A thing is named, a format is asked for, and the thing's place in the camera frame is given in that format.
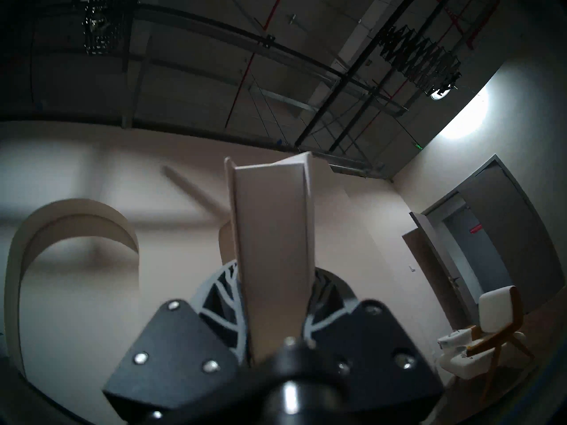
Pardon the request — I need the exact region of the dark grey door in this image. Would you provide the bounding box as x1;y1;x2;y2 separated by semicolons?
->
402;154;566;332

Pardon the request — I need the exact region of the small white hardcover book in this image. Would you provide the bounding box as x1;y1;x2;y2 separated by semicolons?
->
219;152;316;367

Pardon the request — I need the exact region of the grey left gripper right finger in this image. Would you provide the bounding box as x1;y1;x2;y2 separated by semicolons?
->
306;269;444;425

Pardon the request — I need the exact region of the white device on armchair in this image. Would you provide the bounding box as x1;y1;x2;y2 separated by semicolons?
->
438;329;477;354

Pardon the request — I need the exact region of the wooden armchair with white cushions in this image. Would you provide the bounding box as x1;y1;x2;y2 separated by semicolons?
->
436;286;535;403

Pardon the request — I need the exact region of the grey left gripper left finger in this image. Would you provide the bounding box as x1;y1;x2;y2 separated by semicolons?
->
103;260;251;425

